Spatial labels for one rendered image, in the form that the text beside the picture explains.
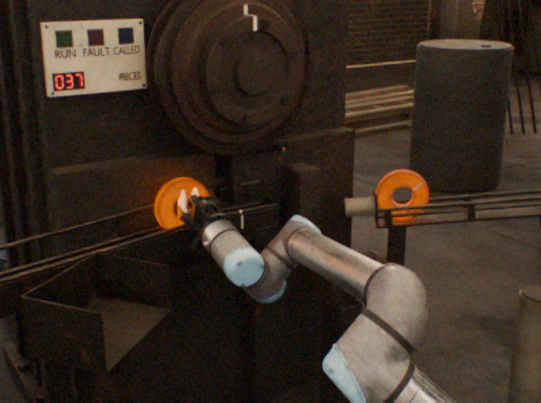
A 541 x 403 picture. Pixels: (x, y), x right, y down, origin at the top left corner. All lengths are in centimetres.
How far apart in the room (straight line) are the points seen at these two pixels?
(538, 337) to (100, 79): 135
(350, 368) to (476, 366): 151
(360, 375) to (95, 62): 107
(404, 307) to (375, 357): 10
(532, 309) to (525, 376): 20
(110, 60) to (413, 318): 106
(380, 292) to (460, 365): 145
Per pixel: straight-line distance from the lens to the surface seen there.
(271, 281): 185
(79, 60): 195
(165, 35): 188
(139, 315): 176
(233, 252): 176
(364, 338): 134
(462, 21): 614
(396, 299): 136
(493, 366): 283
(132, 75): 200
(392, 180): 224
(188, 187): 202
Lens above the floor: 140
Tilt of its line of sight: 18 degrees down
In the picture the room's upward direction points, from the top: straight up
